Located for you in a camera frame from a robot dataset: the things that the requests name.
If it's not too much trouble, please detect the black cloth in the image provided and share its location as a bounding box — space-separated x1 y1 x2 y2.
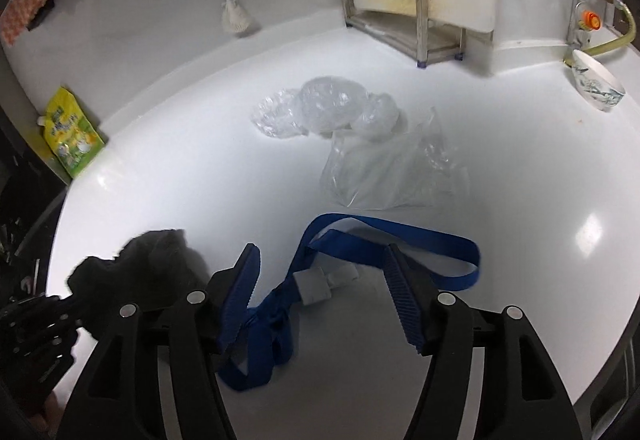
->
69 229 214 337

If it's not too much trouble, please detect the yellow-green hose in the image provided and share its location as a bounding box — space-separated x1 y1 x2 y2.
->
575 2 636 57

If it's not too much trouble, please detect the yellow-green spout pouch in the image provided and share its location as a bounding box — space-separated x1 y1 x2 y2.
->
42 86 109 180

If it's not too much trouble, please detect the clear plastic bag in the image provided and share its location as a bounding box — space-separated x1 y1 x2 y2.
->
320 107 471 212

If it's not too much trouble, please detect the blue strap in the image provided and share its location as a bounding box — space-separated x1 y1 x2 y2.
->
216 212 482 394

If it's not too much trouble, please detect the white patterned bowl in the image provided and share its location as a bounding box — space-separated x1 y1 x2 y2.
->
570 49 627 112

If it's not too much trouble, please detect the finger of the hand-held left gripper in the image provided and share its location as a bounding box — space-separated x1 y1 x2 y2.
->
47 292 86 337

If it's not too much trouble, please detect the metal cutting board rack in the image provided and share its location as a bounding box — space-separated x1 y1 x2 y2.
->
333 0 469 70

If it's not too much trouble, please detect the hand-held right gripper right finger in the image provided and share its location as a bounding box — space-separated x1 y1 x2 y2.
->
385 244 573 440

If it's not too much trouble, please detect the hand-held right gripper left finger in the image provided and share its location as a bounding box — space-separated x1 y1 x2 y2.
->
55 244 261 440

